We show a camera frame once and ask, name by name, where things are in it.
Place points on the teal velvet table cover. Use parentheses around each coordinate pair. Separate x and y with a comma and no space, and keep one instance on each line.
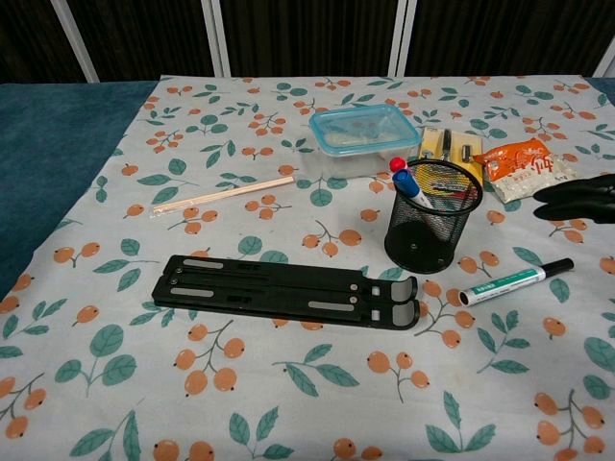
(57,144)

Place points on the wrapped wooden chopsticks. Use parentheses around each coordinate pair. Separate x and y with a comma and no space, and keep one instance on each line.
(226,194)

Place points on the orange and white snack bag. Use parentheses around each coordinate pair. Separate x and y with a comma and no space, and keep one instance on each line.
(519,168)

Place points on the blue-capped marker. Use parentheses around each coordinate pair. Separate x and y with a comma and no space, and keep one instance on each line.
(403,181)

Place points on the black folding laptop stand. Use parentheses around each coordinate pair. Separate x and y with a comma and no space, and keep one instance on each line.
(269,288)

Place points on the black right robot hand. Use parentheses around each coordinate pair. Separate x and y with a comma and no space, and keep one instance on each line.
(581,199)

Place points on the red-capped clear plastic tube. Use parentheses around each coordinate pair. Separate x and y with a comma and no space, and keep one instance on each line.
(398,164)

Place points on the clear container blue rim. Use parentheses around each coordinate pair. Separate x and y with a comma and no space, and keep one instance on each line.
(355,144)

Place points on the black mesh pen holder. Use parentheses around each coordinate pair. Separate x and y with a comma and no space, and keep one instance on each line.
(418,240)

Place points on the yellow razor blister pack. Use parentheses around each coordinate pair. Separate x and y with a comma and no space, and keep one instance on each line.
(432,144)

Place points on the black white-framed screen panel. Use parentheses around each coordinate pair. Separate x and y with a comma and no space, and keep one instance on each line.
(29,38)
(504,33)
(144,33)
(307,33)

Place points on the green-label black-cap marker pen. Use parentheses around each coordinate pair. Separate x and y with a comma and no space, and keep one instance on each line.
(509,282)

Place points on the floral orange-fruit tablecloth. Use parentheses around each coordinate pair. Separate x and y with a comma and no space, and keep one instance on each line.
(288,384)

